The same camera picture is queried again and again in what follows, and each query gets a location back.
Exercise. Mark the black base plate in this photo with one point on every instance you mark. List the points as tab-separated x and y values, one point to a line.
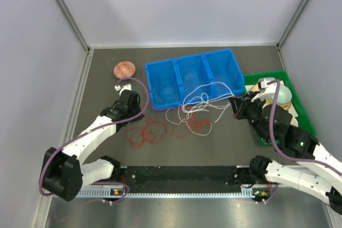
183	179

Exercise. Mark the blue three-compartment bin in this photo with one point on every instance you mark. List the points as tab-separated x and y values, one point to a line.
176	81

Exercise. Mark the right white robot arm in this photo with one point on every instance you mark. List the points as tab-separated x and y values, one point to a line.
305	150

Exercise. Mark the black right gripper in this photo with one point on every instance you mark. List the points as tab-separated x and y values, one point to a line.
239	104

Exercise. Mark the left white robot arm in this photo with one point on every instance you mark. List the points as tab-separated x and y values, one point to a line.
64	171

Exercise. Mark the aluminium frame post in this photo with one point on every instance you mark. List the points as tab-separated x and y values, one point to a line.
294	19
72	24

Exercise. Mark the white cup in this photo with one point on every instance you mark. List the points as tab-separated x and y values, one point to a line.
294	122

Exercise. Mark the red patterned small plate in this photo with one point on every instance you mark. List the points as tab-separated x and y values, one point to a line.
124	69

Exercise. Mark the light green bowl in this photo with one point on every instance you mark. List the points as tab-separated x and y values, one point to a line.
284	95

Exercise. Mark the green plastic tray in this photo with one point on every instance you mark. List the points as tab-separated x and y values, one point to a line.
303	119

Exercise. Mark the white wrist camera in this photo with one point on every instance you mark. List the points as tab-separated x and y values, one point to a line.
120	88
266	89

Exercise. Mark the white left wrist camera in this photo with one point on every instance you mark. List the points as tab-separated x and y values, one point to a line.
120	88

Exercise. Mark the aluminium frame left post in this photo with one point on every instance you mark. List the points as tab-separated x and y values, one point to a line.
72	24

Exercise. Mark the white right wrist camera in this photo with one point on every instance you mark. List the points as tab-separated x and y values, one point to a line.
266	89

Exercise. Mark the aluminium frame right post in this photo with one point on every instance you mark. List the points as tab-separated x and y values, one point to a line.
294	19

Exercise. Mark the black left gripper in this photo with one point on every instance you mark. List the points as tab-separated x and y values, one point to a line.
137	106

